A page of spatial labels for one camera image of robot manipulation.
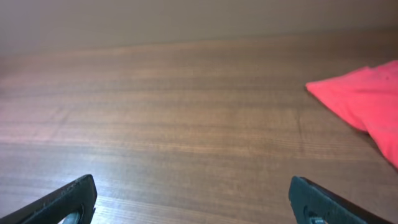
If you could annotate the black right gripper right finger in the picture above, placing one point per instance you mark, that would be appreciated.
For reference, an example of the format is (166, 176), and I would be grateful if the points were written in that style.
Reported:
(313, 204)

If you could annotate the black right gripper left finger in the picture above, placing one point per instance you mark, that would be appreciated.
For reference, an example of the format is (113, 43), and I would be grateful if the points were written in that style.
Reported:
(72, 203)

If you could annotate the red t-shirt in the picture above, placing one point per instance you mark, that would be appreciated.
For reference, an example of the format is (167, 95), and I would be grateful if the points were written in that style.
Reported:
(367, 100)

